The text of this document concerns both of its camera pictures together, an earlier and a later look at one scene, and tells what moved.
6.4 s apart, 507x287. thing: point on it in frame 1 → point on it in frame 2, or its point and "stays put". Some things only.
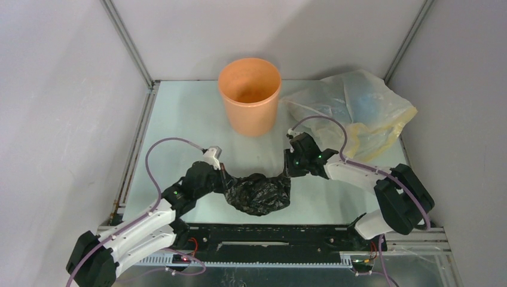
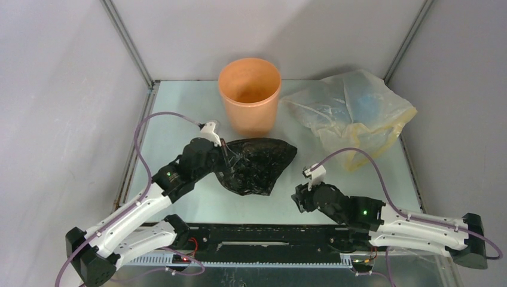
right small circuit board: [365, 262] stays put
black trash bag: [257, 194] → [252, 166]
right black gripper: [288, 165] → [302, 196]
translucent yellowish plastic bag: [373, 113] stays put
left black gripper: [225, 179] → [229, 158]
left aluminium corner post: [152, 85] stays put
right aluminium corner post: [402, 51] stays put
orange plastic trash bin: [250, 89] stays put
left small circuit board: [178, 259] stays put
